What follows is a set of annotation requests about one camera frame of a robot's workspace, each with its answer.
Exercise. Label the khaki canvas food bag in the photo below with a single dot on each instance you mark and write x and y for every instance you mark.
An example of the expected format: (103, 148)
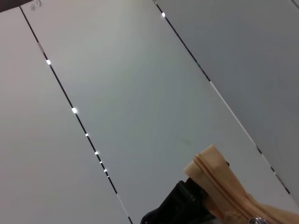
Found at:
(210, 172)

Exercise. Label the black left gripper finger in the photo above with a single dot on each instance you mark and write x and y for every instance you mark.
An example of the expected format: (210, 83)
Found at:
(177, 205)

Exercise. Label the silver metal zipper pull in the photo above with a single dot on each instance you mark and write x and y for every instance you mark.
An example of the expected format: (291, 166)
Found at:
(255, 220)

